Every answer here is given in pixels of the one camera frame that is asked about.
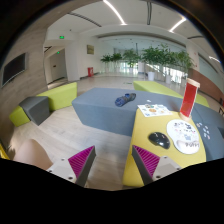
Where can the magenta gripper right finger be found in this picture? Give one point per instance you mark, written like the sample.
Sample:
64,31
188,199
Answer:
151,166

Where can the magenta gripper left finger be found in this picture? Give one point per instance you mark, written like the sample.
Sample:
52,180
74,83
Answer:
76,168

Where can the black computer mouse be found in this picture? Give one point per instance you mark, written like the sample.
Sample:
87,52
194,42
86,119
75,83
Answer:
159,139

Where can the white round mouse pad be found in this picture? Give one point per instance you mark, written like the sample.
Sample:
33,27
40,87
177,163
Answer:
184,136

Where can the yellow-green table block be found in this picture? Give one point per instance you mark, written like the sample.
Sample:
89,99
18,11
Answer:
143,126

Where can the beige chair back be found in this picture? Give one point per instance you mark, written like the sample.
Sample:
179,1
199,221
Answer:
32,153

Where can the printed paper sheet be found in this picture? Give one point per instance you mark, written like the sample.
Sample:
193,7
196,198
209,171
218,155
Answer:
154,110

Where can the large grey bench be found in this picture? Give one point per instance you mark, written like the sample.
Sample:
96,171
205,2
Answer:
114,110

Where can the blue folded cloth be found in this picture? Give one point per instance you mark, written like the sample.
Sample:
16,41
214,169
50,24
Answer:
121,101

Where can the green and grey seat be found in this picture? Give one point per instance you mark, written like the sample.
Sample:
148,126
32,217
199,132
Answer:
38,108

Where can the green bench far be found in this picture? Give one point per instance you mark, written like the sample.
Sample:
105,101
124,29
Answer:
154,87

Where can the red bin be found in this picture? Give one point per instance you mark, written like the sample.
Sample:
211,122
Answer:
90,71

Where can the potted plant in white pot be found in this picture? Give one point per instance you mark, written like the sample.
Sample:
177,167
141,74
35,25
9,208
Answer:
152,56

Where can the black wall screen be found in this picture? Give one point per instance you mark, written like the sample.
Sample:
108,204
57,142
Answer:
13,68

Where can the wall plaque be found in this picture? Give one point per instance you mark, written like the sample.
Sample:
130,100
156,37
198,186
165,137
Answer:
90,49

